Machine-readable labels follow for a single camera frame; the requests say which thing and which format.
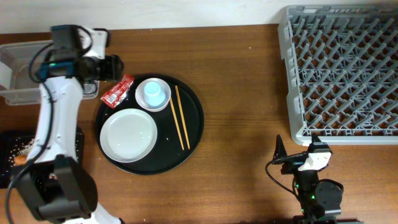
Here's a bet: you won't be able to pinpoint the red snack wrapper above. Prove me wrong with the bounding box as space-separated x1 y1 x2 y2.
101 74 134 109

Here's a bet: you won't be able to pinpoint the pink white bowl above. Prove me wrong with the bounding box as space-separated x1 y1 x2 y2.
135 78 171 112

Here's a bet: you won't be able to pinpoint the light blue cup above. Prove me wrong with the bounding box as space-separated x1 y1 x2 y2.
144 81 165 107

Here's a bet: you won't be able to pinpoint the grey plate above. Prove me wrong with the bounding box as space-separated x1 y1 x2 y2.
99 109 157 163

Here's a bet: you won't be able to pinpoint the wooden chopstick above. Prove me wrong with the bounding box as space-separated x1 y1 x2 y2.
169 97 185 151
175 85 190 150

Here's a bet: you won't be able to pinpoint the rice and food scraps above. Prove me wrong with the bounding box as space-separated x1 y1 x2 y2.
9 139 34 166

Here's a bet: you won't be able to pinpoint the orange carrot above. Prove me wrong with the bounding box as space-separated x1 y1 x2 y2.
14 155 27 166

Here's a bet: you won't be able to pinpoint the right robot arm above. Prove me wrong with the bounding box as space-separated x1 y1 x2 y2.
265 134 360 224

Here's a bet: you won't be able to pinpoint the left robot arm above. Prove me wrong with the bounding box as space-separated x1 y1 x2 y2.
9 25 124 223

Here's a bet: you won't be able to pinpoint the grey dishwasher rack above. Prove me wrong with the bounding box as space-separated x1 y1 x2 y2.
278 4 397 146

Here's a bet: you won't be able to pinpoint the clear plastic bin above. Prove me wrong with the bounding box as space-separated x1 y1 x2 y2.
0 40 101 106

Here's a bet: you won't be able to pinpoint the white label on bin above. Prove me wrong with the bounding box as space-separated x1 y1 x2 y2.
0 62 12 90

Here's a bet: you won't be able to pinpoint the round black tray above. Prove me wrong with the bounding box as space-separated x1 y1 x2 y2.
95 73 204 175

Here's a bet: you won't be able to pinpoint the black rectangular bin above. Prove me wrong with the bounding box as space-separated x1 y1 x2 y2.
0 126 85 189

